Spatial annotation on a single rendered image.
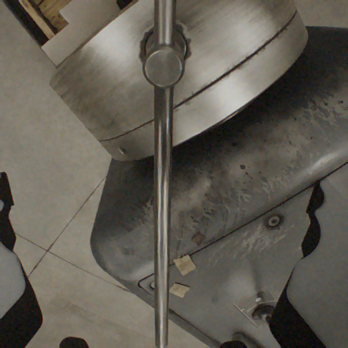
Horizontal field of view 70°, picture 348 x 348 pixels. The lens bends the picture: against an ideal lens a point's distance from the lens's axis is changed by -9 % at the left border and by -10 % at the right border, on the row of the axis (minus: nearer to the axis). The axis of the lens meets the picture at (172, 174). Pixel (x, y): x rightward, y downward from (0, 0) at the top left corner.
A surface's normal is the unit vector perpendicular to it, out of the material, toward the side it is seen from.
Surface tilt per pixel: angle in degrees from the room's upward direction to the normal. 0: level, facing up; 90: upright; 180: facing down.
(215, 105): 1
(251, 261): 0
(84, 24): 11
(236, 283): 0
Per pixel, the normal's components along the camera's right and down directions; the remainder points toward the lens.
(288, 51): 0.51, 0.12
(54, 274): 0.07, 0.48
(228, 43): 0.25, 0.36
